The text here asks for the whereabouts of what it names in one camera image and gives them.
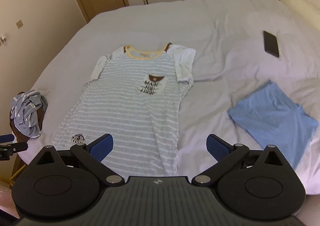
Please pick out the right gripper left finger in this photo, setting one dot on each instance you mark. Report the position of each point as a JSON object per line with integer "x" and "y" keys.
{"x": 91, "y": 157}

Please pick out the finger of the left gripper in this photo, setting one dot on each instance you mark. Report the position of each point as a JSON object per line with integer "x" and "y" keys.
{"x": 6, "y": 151}
{"x": 7, "y": 138}

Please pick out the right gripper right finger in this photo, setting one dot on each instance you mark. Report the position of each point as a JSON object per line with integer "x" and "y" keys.
{"x": 227, "y": 156}

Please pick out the striped grey t-shirt yellow collar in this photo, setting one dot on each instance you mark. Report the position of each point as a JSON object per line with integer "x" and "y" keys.
{"x": 135, "y": 97}

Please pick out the crumpled grey striped garment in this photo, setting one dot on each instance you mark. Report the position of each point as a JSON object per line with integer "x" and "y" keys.
{"x": 27, "y": 112}

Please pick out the folded blue garment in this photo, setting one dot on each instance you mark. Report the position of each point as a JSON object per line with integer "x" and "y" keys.
{"x": 271, "y": 117}

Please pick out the black smartphone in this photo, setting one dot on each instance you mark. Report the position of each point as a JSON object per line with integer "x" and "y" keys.
{"x": 271, "y": 44}

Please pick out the cream pillow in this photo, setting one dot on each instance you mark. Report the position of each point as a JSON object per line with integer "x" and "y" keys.
{"x": 305, "y": 11}

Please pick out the wall switch plate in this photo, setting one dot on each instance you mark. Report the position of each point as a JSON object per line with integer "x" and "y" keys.
{"x": 19, "y": 24}

